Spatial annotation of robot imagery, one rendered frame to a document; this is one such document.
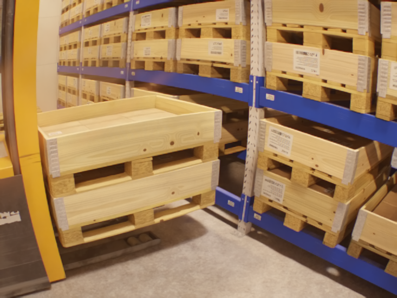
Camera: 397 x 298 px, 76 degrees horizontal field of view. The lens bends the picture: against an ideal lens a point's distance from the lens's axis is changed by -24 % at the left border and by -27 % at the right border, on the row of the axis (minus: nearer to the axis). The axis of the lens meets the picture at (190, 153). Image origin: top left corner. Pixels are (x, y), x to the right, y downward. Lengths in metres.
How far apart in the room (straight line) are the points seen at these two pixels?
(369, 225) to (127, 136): 1.54
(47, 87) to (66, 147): 6.04
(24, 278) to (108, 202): 0.80
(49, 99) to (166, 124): 5.97
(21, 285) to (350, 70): 2.39
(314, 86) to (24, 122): 1.68
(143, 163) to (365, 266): 1.59
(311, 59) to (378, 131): 0.62
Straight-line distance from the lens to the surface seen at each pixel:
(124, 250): 2.34
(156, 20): 3.29
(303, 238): 2.28
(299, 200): 2.16
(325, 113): 1.97
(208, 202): 2.38
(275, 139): 2.18
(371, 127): 1.84
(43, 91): 7.68
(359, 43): 1.85
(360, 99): 1.84
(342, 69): 1.89
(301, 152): 2.06
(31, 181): 1.77
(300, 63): 2.04
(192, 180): 2.21
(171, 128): 2.00
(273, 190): 2.28
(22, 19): 1.66
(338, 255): 2.17
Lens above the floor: 1.43
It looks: 19 degrees down
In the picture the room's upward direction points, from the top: 2 degrees clockwise
